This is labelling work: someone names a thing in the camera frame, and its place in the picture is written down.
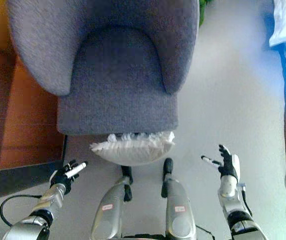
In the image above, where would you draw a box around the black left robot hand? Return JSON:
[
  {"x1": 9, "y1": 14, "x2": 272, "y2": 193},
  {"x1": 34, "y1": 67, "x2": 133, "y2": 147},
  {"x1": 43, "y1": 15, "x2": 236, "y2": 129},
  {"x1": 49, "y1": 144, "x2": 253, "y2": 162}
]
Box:
[{"x1": 49, "y1": 159, "x2": 88, "y2": 196}]

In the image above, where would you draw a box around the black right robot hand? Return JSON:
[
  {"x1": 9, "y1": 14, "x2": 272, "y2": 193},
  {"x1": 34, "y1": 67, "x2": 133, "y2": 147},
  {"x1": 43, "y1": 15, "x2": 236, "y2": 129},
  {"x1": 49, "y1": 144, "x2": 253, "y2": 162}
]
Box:
[{"x1": 201, "y1": 144, "x2": 241, "y2": 184}]

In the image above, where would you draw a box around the white ruffled pillow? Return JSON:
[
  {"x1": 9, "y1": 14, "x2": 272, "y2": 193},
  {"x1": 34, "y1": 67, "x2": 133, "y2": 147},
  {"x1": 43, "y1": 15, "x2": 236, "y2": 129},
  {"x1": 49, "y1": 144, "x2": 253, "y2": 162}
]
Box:
[{"x1": 89, "y1": 131, "x2": 176, "y2": 167}]

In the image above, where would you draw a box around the grey fabric sofa armchair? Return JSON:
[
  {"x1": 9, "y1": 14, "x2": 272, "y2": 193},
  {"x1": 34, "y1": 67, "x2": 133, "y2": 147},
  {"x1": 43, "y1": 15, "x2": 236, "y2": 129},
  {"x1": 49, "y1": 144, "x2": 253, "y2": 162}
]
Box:
[{"x1": 6, "y1": 0, "x2": 201, "y2": 137}]

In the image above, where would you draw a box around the silver left robot leg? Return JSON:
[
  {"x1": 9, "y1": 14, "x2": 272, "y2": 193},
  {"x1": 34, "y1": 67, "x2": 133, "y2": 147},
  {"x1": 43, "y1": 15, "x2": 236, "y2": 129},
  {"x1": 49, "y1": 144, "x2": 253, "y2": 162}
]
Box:
[{"x1": 90, "y1": 164, "x2": 134, "y2": 240}]

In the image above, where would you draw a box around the silver robot leg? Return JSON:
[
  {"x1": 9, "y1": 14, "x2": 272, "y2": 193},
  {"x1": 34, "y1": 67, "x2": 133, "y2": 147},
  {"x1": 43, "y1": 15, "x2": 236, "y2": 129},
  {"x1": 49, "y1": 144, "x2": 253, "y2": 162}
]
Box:
[
  {"x1": 90, "y1": 164, "x2": 134, "y2": 240},
  {"x1": 160, "y1": 157, "x2": 197, "y2": 240}
]

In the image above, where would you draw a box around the silver right robot leg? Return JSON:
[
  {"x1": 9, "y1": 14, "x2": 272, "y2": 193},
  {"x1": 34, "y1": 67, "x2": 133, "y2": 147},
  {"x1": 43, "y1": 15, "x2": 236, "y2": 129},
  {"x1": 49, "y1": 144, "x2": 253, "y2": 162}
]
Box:
[{"x1": 160, "y1": 157, "x2": 197, "y2": 240}]

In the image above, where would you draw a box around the brown wooden cabinet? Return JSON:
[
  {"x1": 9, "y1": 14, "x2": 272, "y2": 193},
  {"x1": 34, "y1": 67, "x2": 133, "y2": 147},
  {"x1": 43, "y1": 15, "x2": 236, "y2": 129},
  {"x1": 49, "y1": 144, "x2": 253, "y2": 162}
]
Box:
[{"x1": 0, "y1": 0, "x2": 68, "y2": 204}]

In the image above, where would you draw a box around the green plant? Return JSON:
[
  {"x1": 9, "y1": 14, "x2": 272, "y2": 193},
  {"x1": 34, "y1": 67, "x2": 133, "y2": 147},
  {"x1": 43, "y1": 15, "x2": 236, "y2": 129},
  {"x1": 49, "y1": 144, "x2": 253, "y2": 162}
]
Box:
[{"x1": 198, "y1": 0, "x2": 213, "y2": 27}]

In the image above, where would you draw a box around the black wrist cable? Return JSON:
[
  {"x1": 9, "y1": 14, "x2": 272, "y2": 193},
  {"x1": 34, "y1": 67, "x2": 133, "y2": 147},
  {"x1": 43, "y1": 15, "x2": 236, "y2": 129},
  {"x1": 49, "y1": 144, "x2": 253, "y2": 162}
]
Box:
[
  {"x1": 0, "y1": 194, "x2": 44, "y2": 227},
  {"x1": 240, "y1": 183, "x2": 254, "y2": 218}
]

